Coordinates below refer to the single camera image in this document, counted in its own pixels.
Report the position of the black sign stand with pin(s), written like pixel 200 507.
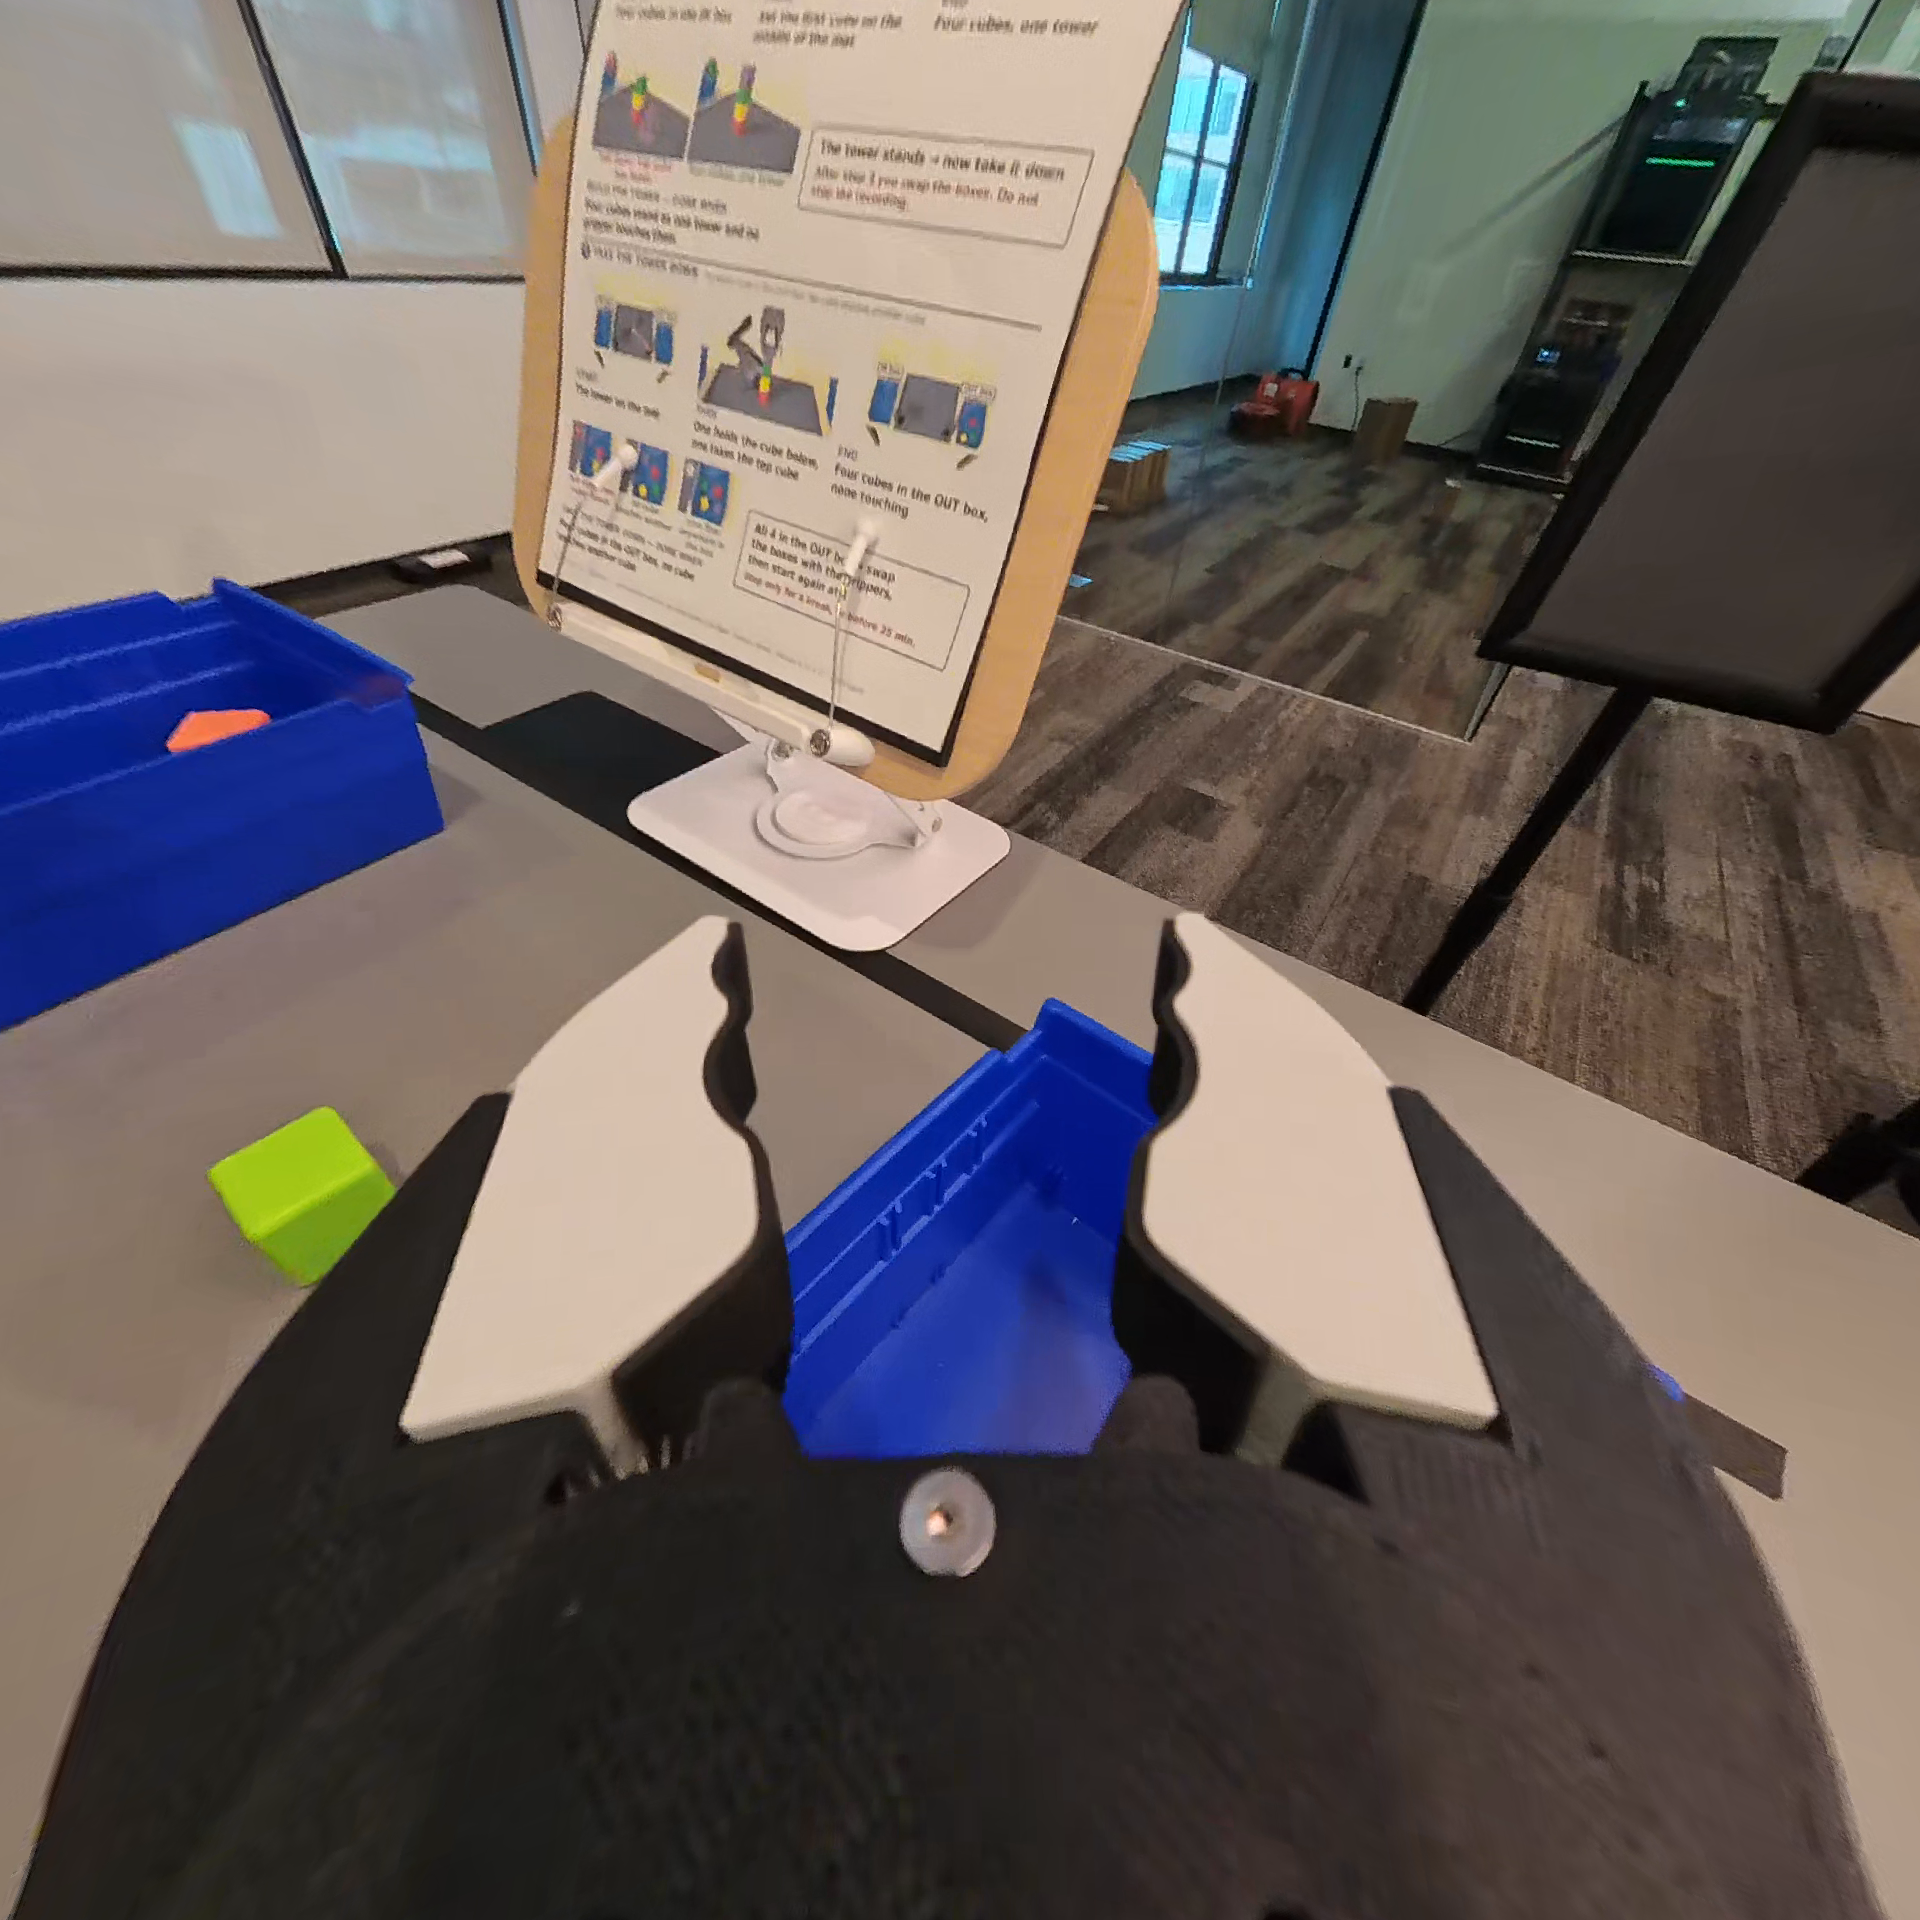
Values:
pixel 1772 422

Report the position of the green magnetic cube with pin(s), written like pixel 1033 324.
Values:
pixel 302 1196

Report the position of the flat cardboard box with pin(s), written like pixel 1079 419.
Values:
pixel 1133 477

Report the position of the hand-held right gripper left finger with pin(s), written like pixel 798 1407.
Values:
pixel 585 1233

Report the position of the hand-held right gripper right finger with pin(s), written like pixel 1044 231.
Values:
pixel 1319 1233

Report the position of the blue plastic bin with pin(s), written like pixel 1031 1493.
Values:
pixel 961 1261
pixel 180 841

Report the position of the white sign stand base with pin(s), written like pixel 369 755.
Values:
pixel 810 858

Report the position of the small red floor appliance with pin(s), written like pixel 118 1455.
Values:
pixel 1276 407

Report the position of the black floor device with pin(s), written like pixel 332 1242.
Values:
pixel 437 563

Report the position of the orange magnetic cube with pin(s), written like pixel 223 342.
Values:
pixel 220 728

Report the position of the wooden instruction sign board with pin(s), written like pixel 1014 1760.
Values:
pixel 842 301

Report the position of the small cardboard box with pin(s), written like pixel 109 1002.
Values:
pixel 1385 425

